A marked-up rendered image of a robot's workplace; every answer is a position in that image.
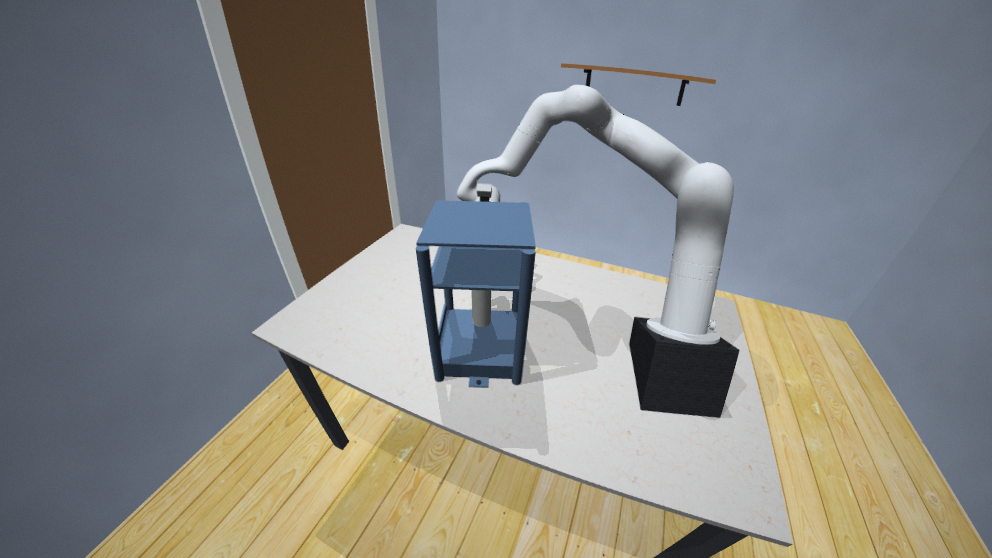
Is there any grey bottle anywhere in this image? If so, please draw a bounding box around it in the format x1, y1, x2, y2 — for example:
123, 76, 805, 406
471, 290, 491, 327

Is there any dark blue shelving unit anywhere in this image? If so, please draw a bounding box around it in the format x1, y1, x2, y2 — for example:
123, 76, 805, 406
416, 200, 536, 388

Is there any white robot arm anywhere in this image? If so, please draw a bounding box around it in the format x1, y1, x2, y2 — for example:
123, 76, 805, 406
457, 85, 734, 345

